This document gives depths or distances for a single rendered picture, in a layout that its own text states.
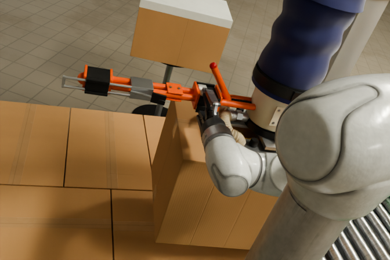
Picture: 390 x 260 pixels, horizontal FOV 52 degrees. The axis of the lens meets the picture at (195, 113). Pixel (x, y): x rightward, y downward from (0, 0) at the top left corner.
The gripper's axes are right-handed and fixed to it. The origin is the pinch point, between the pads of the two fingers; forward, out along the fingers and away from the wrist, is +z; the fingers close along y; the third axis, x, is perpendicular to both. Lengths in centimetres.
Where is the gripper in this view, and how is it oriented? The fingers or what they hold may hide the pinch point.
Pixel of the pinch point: (201, 96)
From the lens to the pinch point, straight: 132.1
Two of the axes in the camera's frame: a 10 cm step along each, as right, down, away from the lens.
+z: -1.9, -5.8, 7.9
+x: 9.5, 1.0, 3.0
